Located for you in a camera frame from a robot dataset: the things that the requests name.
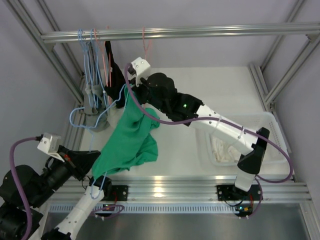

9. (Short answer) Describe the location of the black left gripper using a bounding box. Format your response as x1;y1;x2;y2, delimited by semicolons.
27;144;101;209

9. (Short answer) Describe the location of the blue hanger holding green shirt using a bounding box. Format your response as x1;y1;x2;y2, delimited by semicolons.
69;84;126;200

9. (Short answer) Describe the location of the pink wire hanger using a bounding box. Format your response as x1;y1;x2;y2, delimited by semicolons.
142;27;153;60

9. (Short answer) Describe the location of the green shirt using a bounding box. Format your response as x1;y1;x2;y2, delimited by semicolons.
92;87;160;179

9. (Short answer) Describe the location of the white tank top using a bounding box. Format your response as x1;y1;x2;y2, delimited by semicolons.
210;136;241;164

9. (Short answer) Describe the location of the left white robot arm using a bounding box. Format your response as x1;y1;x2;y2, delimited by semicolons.
0;146;113;240

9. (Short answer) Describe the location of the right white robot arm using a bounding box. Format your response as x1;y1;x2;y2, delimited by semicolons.
133;72;270;199

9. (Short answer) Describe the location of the black garment on hanger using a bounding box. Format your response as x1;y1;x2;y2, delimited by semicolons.
104;41;125;101

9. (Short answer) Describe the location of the grey garment on hanger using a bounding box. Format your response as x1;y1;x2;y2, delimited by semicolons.
83;83;109;133

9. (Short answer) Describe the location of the white garment near hangers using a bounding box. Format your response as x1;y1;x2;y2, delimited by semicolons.
107;108;122;128

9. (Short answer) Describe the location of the white perforated plastic basket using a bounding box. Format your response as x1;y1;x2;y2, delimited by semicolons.
204;112;287;166

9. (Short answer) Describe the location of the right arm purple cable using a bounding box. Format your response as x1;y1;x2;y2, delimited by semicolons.
124;62;294;221

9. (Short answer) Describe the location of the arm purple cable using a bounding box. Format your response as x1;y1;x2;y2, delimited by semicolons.
124;62;294;221
9;136;126;240

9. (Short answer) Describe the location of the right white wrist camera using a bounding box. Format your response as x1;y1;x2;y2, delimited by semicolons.
128;57;151;87

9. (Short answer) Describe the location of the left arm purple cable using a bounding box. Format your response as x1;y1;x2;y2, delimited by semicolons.
9;136;126;240

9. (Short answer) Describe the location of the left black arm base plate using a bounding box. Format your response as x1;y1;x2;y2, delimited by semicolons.
109;185;129;202

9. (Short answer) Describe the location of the slotted grey cable duct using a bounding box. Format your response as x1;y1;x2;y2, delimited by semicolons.
48;202;240;214

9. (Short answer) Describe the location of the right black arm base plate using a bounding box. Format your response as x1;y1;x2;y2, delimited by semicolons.
216;184;239;201

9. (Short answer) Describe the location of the aluminium hanging rail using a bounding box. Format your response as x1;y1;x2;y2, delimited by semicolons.
40;22;320;44

